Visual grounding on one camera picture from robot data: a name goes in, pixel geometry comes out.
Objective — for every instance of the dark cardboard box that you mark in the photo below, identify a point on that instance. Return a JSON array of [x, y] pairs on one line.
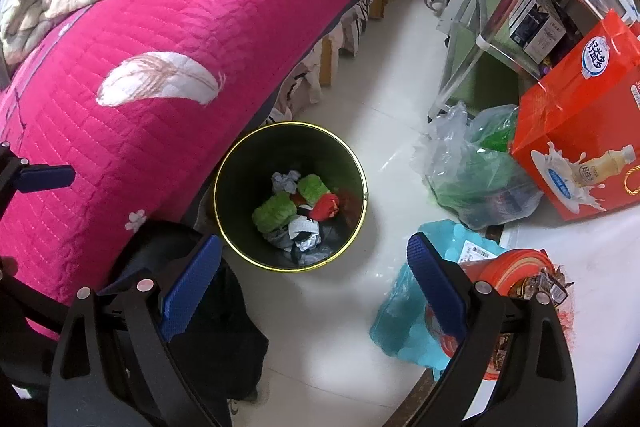
[[537, 24]]

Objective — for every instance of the orange gift bag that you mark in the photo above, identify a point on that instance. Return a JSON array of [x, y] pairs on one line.
[[575, 117]]

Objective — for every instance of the blue plastic bag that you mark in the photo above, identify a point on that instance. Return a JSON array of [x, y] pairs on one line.
[[400, 317]]

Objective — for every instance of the person's left hand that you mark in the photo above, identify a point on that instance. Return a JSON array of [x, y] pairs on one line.
[[6, 266]]

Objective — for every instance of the red sock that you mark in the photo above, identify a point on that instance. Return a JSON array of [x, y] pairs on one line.
[[327, 207]]

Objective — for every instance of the clear plastic bag green contents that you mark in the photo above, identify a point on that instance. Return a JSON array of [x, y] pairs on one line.
[[470, 177]]

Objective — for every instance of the small green fluffy sock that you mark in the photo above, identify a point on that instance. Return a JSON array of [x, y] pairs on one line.
[[312, 188]]

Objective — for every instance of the pink quilted bedspread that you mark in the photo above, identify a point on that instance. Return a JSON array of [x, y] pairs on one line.
[[200, 7]]

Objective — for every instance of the person's black trouser leg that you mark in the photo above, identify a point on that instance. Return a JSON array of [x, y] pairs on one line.
[[225, 332]]

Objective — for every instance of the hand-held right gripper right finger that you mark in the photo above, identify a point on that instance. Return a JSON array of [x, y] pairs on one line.
[[435, 292]]

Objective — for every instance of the black bin with yellow rim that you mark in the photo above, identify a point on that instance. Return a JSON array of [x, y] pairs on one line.
[[240, 187]]

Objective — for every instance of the white sock with letter mark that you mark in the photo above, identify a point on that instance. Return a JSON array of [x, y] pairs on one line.
[[306, 243]]

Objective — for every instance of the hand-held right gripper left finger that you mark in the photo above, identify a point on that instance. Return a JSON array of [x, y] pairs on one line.
[[192, 282]]

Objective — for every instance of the patterned bed skirt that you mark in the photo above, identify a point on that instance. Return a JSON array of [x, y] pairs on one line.
[[350, 27]]

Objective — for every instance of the large green fluffy sock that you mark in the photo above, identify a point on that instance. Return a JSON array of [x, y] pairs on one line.
[[274, 213]]

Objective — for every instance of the white metal shelf rack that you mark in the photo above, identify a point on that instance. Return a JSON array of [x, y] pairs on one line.
[[480, 7]]

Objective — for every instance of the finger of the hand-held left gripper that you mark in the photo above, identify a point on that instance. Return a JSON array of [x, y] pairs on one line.
[[47, 178]]

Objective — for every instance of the black and white fluffy sock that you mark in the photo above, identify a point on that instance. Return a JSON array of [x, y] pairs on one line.
[[302, 222]]

